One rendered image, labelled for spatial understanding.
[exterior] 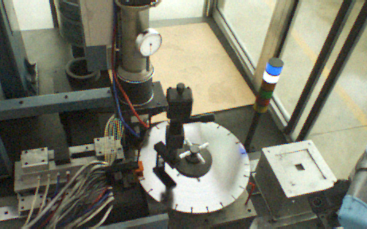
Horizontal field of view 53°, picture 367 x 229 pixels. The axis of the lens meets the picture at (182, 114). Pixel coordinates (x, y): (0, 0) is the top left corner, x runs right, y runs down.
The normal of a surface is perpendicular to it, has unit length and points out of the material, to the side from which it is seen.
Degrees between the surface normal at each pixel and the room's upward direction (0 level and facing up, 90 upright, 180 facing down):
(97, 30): 90
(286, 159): 0
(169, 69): 0
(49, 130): 0
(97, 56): 90
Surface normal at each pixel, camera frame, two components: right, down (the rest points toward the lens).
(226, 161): 0.09, -0.68
